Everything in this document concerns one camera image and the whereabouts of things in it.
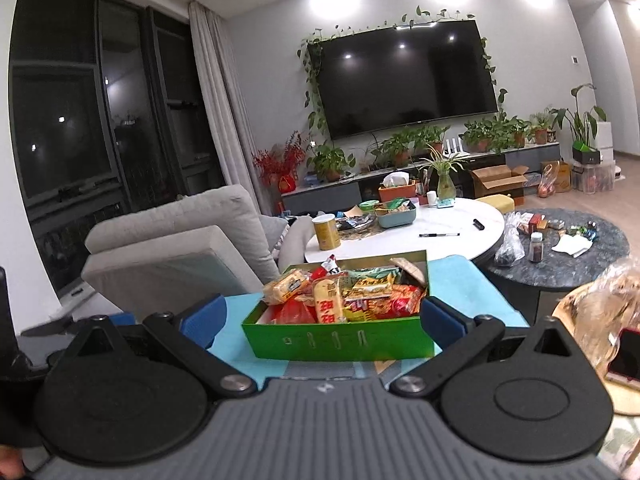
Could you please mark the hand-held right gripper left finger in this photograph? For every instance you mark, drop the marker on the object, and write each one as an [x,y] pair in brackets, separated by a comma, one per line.
[202,320]

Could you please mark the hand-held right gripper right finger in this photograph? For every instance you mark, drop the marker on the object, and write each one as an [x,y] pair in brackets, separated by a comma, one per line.
[442,322]

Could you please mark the pile of snack packets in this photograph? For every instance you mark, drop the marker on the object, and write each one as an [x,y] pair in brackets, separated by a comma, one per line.
[370,292]

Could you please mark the red cracker packet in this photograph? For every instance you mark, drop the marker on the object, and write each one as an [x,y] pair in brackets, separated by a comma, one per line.
[295,312]

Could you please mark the green cardboard box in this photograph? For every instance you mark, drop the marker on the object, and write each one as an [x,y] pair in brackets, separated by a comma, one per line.
[325,342]

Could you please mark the light blue tablecloth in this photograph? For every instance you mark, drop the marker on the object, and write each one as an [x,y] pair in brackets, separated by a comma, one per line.
[470,280]

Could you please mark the black pen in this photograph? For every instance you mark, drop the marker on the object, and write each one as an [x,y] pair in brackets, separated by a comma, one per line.
[440,234]

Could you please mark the beige sofa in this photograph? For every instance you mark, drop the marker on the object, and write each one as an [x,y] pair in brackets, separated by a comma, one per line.
[175,225]

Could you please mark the white round table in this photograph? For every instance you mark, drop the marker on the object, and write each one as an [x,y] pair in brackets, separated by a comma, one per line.
[450,220]

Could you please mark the grey pillow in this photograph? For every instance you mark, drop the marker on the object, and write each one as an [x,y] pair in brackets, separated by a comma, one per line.
[275,235]

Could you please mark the blue basket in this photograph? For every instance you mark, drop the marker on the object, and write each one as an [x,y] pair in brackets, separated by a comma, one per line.
[397,219]

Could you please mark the brown bottle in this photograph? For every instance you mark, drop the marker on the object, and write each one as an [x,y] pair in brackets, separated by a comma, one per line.
[536,250]

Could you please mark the small teal box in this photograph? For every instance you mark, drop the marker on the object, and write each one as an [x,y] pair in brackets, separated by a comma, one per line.
[446,204]

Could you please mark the small white cup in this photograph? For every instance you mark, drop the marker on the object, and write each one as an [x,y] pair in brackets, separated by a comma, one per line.
[432,199]

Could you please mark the tray of wrapped candies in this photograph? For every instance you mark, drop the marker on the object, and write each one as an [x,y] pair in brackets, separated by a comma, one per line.
[357,225]

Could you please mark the yellow stool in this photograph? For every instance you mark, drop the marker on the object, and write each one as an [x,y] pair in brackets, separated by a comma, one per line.
[495,204]

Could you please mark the glass vase with plant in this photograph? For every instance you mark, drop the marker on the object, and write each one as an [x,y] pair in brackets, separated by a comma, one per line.
[446,187]

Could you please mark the orange tissue box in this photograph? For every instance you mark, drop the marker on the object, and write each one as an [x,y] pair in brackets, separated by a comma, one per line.
[397,192]

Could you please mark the small red box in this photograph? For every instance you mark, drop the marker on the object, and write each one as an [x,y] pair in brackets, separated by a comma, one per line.
[537,222]

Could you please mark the green bowl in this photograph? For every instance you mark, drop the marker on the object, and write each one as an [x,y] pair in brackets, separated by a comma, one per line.
[367,206]

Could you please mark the yellow can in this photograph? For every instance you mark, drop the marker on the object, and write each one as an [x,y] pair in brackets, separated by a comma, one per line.
[326,235]

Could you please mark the bag of bread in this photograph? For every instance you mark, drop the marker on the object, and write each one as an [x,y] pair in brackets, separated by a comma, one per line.
[590,310]

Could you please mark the open cardboard box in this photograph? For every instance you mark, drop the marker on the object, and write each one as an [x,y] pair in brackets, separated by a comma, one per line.
[500,185]

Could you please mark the white tissue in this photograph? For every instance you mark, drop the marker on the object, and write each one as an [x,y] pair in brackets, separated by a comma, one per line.
[572,246]

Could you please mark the dark marble round table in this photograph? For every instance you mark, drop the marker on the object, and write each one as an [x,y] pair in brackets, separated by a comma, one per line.
[590,265]

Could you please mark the grey television cabinet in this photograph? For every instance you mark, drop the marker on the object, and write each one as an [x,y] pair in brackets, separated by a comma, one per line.
[320,197]

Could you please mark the red flower plant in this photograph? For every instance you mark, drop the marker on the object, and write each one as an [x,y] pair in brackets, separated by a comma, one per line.
[280,160]

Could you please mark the white router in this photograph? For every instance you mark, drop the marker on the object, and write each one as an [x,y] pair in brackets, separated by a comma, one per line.
[456,145]

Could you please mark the green potted plant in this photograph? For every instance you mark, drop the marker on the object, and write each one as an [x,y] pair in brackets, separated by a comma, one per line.
[517,132]
[481,137]
[330,162]
[541,130]
[435,139]
[397,147]

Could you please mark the closed cardboard box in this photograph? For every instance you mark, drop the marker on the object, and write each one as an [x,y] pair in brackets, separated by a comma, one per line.
[564,175]

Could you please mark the clear storage box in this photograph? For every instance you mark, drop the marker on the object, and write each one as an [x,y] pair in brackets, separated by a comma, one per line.
[592,180]

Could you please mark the white curtain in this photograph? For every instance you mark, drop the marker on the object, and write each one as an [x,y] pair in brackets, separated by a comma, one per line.
[220,110]

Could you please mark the black planter box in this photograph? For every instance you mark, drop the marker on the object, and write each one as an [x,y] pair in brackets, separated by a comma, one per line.
[585,155]

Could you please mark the tall leafy plant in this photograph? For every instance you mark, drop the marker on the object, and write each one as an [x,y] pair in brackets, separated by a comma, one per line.
[580,125]

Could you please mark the green vine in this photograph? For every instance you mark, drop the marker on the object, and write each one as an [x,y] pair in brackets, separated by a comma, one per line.
[312,105]

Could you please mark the white air purifier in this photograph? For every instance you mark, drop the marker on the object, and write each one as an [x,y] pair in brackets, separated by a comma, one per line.
[606,140]

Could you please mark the dark window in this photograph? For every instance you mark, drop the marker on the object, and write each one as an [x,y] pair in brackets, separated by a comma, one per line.
[60,110]

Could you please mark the wall television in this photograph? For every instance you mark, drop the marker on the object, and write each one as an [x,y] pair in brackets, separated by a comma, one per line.
[400,80]

